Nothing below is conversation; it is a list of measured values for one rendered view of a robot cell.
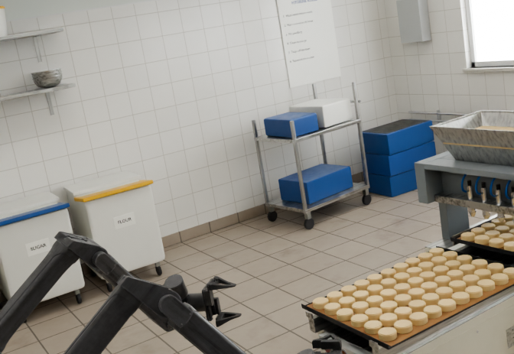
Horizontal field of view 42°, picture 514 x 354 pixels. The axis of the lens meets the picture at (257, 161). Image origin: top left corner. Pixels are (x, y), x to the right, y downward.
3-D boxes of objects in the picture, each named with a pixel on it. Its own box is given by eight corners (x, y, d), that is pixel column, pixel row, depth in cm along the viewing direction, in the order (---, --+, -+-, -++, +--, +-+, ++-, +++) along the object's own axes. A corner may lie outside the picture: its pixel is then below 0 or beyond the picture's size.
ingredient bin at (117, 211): (105, 298, 495) (82, 198, 479) (83, 276, 551) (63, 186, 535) (172, 275, 519) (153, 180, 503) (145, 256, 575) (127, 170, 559)
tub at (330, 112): (318, 118, 636) (315, 98, 632) (353, 119, 602) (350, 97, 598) (291, 128, 614) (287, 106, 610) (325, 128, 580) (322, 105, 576)
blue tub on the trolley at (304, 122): (291, 128, 609) (289, 111, 606) (320, 130, 576) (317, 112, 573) (265, 136, 593) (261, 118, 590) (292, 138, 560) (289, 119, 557)
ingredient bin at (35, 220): (17, 330, 463) (-10, 225, 448) (1, 304, 519) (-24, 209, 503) (92, 303, 489) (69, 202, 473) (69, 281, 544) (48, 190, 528)
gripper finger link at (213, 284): (241, 295, 207) (212, 297, 209) (237, 274, 205) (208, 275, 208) (235, 305, 200) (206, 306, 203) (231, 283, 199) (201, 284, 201)
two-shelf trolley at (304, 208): (333, 196, 660) (316, 82, 637) (374, 202, 617) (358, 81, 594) (267, 222, 612) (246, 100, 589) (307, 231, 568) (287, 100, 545)
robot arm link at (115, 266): (69, 250, 181) (89, 264, 173) (83, 233, 182) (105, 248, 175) (154, 323, 209) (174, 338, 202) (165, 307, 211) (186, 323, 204)
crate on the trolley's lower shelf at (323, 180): (324, 183, 641) (321, 163, 637) (353, 186, 612) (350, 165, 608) (281, 199, 608) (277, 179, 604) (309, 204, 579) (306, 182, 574)
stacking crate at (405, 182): (411, 176, 684) (409, 157, 680) (440, 181, 649) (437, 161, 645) (365, 191, 657) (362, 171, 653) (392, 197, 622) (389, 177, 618)
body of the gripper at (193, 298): (219, 312, 210) (196, 313, 211) (213, 281, 208) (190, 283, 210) (213, 321, 203) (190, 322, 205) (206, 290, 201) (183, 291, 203)
